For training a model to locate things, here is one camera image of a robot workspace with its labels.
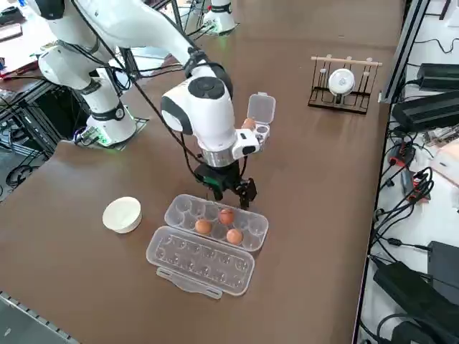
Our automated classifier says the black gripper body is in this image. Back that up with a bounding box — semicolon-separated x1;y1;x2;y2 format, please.
195;163;240;193

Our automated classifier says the aluminium camera post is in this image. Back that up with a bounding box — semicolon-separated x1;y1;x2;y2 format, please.
378;0;433;105

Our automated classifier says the black wire cup rack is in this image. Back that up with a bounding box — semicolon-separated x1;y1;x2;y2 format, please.
307;55;383;116

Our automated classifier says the ribbed power adapter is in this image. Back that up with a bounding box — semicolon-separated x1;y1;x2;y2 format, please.
392;91;459;132

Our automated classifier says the transparent four-slot egg tray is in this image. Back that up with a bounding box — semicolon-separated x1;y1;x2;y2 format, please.
245;92;278;153

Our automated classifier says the transparent twelve-slot egg tray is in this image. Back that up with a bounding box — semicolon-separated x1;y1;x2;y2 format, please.
145;193;270;300

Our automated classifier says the white bowl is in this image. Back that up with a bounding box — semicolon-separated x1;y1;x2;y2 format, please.
102;196;143;234

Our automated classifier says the red black connector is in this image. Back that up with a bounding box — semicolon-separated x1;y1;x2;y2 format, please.
390;143;413;166
407;173;433;204

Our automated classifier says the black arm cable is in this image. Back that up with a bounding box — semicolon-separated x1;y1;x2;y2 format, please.
70;0;216;187

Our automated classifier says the black power adapter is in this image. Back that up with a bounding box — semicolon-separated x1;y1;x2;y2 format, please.
372;261;459;344
428;239;459;309
417;62;459;90

